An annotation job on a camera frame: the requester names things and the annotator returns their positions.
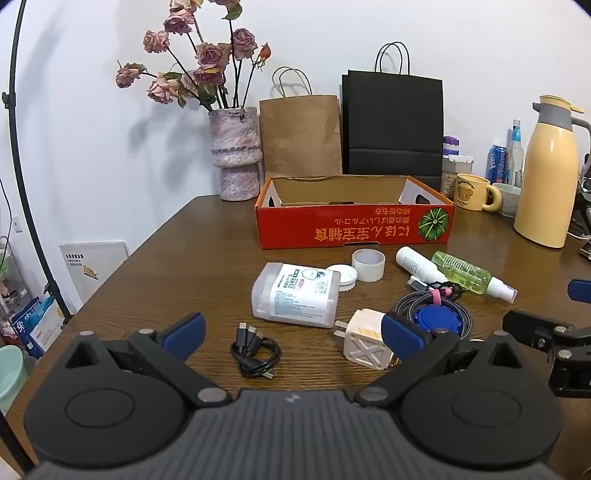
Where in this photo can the green spray bottle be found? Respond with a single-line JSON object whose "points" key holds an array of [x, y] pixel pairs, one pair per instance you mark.
{"points": [[461, 272]]}

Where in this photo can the white charger plug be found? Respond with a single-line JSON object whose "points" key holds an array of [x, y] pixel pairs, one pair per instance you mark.
{"points": [[364, 341]]}

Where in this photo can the yellow thermos jug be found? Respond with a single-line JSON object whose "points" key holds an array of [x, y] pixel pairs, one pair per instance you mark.
{"points": [[549, 184]]}

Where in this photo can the pale grey cup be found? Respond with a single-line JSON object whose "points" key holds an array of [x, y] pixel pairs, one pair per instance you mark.
{"points": [[508, 203]]}

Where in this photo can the black paper bag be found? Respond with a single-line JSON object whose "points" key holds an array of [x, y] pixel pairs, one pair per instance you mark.
{"points": [[392, 120]]}

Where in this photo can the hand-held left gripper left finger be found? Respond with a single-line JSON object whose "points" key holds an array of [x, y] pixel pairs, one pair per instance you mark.
{"points": [[184, 332]]}

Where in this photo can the mottled pink ceramic vase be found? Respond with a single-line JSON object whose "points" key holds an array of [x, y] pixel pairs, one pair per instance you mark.
{"points": [[233, 138]]}

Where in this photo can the red cardboard box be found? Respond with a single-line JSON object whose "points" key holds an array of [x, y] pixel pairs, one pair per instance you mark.
{"points": [[295, 226]]}

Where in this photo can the white round lid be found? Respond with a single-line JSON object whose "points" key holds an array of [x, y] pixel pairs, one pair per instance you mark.
{"points": [[347, 279]]}

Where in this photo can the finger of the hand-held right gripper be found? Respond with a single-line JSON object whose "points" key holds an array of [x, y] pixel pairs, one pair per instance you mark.
{"points": [[531, 330], [581, 290]]}

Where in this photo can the blue and white package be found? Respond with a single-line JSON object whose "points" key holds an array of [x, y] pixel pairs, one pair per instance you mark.
{"points": [[32, 323]]}

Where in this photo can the translucent white cylinder cap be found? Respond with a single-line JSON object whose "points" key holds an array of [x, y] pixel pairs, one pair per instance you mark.
{"points": [[369, 270]]}

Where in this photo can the brown paper bag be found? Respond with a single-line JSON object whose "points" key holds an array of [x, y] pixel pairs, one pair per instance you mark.
{"points": [[300, 134]]}

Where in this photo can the translucent white plastic container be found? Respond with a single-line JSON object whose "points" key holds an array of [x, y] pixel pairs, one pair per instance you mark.
{"points": [[295, 295]]}

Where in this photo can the blue drink can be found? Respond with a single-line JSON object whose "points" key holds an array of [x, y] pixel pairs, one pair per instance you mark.
{"points": [[496, 164]]}

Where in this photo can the green plastic bin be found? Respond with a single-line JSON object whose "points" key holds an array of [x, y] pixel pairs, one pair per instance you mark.
{"points": [[11, 374]]}

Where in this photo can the black lamp stand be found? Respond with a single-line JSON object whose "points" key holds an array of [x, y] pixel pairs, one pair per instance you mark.
{"points": [[9, 110]]}

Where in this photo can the clear seed container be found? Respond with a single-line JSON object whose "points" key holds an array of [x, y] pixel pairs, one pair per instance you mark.
{"points": [[448, 180]]}

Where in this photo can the white flat panel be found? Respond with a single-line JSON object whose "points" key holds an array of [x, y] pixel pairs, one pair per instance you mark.
{"points": [[101, 263]]}

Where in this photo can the dried rose bouquet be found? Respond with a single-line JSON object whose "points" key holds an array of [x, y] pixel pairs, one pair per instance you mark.
{"points": [[212, 55]]}

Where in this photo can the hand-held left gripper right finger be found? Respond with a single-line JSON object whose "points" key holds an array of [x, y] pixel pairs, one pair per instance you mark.
{"points": [[404, 337]]}

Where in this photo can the yellow bear mug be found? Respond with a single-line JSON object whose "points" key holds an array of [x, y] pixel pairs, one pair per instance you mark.
{"points": [[471, 191]]}

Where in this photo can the clear glass bottle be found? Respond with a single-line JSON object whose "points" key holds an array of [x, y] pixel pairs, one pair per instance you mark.
{"points": [[515, 157]]}

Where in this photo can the white plastic bottle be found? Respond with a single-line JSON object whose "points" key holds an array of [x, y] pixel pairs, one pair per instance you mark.
{"points": [[415, 263]]}

